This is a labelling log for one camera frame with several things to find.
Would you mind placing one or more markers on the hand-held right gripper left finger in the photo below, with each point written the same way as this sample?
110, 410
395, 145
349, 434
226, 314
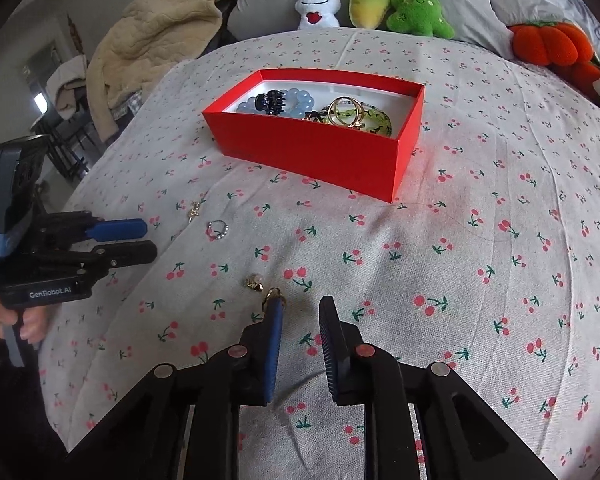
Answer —
272, 350

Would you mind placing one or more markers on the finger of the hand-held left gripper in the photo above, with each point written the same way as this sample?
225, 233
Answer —
120, 229
130, 254

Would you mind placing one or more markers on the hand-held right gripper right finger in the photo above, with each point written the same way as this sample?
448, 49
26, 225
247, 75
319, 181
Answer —
330, 350

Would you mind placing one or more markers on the small gold charm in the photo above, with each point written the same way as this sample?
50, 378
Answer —
252, 282

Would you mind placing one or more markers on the small gold earring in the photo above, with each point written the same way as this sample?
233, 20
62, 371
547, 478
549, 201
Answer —
195, 210

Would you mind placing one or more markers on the red cardboard box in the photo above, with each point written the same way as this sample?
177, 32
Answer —
305, 160

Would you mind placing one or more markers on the dark blue hair claw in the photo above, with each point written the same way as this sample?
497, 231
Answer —
270, 102

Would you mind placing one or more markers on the gold hoop ornament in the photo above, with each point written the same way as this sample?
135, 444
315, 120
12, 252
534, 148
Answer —
361, 112

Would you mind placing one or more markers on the person's left forearm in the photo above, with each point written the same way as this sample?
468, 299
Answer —
5, 390

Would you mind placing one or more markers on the person's left hand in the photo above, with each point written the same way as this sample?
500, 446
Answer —
32, 327

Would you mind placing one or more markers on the black chair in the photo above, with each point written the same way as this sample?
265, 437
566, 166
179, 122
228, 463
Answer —
60, 147

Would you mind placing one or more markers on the cherry print bed sheet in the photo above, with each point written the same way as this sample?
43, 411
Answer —
430, 260

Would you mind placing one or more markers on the beige quilted blanket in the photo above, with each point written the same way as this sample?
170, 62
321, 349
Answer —
155, 35

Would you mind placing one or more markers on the white rabbit plush toy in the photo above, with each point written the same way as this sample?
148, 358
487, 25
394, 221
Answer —
317, 7

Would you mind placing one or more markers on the green tree plush toy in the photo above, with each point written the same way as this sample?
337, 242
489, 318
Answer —
417, 7

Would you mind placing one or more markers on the orange pumpkin plush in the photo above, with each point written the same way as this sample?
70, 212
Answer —
545, 45

